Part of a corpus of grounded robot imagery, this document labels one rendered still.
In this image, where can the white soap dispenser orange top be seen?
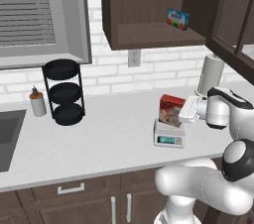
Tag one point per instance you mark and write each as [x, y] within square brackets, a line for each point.
[38, 105]

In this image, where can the black three-tier stand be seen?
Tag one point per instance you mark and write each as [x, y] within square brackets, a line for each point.
[66, 114]

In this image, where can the white digital scale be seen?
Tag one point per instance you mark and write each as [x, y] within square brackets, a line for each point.
[168, 135]

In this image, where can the dark wood glass cabinet door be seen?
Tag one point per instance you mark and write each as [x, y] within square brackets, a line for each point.
[231, 10]

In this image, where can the red cereal box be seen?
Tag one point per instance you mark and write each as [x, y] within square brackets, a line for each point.
[170, 110]

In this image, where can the blue food box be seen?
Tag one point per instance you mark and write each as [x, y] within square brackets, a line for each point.
[178, 19]

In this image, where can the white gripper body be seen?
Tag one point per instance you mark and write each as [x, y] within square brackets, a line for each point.
[189, 110]

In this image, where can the grey wall outlet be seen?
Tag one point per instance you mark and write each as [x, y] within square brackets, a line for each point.
[134, 57]

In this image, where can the dark wood base cabinet door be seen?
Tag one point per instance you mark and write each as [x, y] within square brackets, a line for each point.
[76, 211]
[144, 206]

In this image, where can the dark wood drawer front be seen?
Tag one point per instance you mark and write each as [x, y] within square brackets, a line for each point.
[96, 186]

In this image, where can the grey window with blinds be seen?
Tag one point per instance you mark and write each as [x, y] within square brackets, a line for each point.
[36, 13]

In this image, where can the white paper towel roll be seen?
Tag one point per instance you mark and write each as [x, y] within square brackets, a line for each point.
[211, 74]

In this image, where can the dark wood wall cabinet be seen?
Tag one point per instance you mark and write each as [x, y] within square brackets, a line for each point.
[139, 3]

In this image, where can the grey sink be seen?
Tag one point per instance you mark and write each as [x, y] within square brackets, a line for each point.
[8, 138]

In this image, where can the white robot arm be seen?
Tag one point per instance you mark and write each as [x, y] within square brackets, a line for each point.
[201, 185]

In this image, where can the dark wood sink base cabinet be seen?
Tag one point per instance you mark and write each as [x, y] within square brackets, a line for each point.
[13, 208]

